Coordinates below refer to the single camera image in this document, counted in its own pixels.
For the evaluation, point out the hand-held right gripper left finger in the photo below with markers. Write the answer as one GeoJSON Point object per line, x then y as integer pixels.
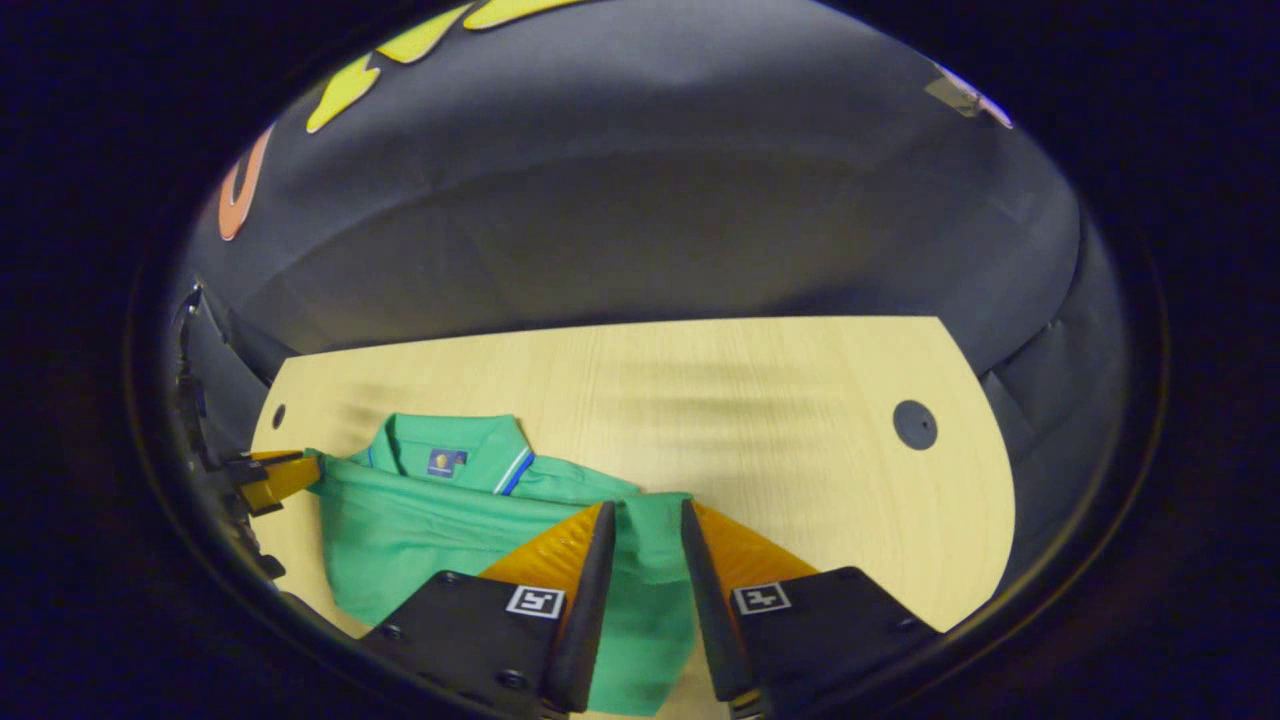
{"type": "Point", "coordinates": [585, 620]}

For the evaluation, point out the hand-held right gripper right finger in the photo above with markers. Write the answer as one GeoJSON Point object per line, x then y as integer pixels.
{"type": "Point", "coordinates": [705, 620]}

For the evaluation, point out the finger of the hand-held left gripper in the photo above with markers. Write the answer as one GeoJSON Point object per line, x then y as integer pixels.
{"type": "Point", "coordinates": [280, 482]}
{"type": "Point", "coordinates": [265, 456]}

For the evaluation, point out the green T-shirt with collar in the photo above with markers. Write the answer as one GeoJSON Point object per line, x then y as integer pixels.
{"type": "Point", "coordinates": [420, 530]}

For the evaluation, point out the black backdrop cloth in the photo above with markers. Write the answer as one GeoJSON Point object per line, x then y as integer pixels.
{"type": "Point", "coordinates": [650, 200]}

